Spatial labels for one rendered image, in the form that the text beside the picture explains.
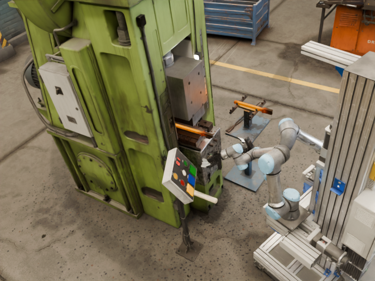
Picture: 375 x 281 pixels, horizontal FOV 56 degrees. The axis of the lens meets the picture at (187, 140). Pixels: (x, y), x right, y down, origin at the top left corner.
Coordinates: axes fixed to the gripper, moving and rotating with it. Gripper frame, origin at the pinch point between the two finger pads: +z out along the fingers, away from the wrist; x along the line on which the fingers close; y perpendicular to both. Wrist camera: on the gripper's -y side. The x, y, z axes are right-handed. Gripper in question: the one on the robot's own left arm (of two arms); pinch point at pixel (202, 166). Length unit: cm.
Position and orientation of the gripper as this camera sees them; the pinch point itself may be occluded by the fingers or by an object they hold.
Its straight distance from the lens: 274.9
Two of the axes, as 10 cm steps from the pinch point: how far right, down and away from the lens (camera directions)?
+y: -6.0, -6.3, -4.9
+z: -8.0, 3.9, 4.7
